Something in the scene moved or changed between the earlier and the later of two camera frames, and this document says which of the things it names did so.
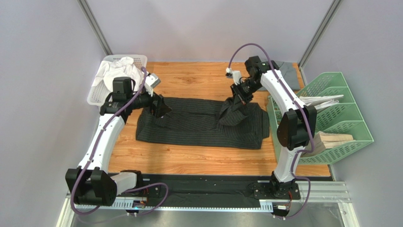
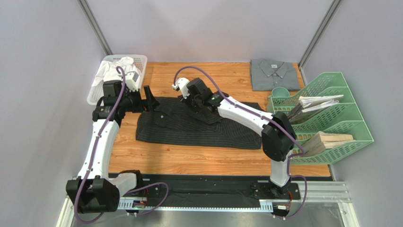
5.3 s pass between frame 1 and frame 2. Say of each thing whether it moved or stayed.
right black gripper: moved
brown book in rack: stayed
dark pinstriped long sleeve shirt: stayed
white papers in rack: stayed
